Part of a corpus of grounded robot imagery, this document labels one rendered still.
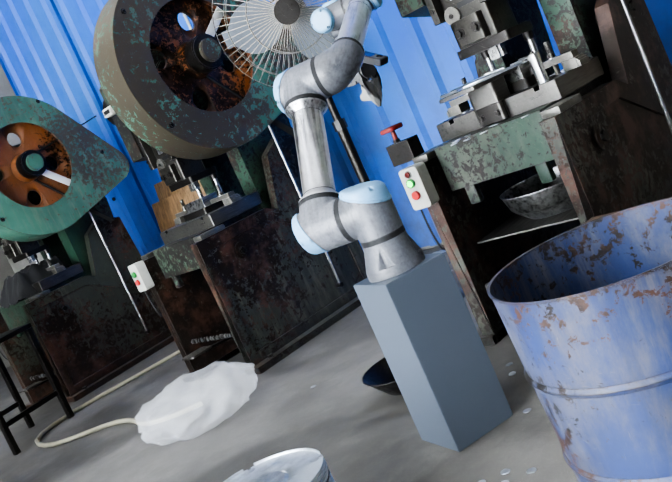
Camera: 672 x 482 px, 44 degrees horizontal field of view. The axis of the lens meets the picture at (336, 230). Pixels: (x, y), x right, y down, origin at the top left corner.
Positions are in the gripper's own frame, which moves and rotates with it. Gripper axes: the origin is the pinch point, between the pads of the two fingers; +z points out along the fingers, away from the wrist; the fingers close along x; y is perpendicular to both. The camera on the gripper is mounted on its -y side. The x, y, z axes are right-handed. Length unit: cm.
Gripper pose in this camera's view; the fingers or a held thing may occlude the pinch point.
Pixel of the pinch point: (380, 102)
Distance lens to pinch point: 270.3
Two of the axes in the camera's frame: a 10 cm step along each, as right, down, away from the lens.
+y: -6.7, 2.0, 7.2
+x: -6.2, 3.7, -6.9
